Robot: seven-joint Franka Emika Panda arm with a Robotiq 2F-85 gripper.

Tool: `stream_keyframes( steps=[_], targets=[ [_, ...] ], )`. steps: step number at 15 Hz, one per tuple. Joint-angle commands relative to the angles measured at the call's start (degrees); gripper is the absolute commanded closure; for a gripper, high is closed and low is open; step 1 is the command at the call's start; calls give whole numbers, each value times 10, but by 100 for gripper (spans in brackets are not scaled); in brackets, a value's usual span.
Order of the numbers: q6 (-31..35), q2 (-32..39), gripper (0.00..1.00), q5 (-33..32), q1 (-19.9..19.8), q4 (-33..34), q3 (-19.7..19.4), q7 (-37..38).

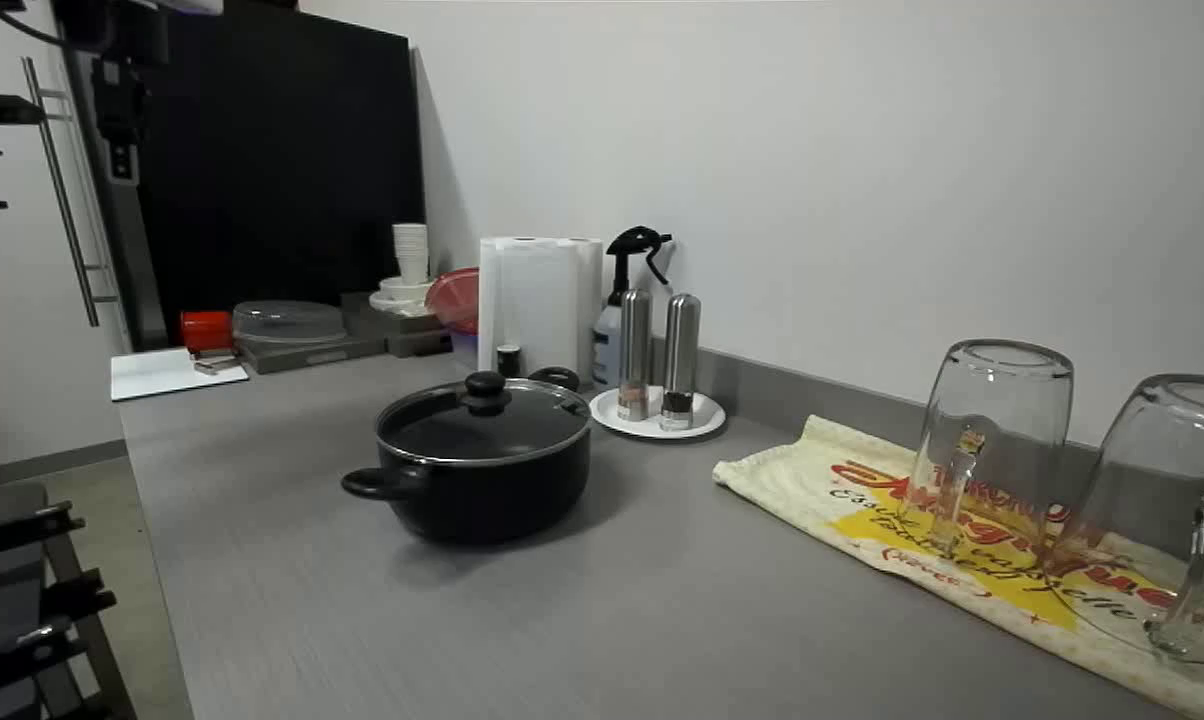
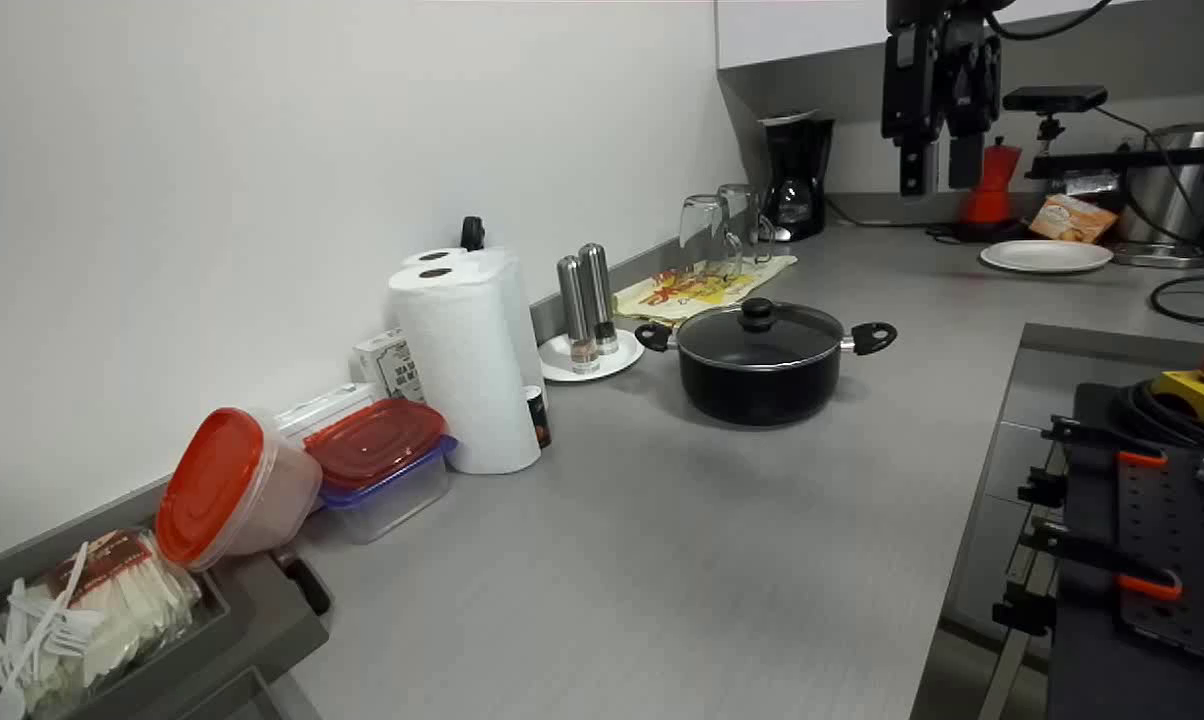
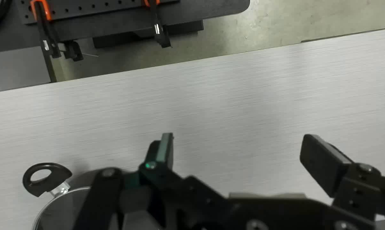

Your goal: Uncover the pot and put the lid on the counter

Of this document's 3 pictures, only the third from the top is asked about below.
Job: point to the black perforated mounting board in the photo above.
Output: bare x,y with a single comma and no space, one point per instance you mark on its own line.
115,7

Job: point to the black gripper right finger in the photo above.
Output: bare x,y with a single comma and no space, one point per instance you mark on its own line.
324,164

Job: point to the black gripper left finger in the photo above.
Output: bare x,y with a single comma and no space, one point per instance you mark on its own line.
165,149

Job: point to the black cooking pot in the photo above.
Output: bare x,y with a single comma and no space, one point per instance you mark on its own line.
60,172

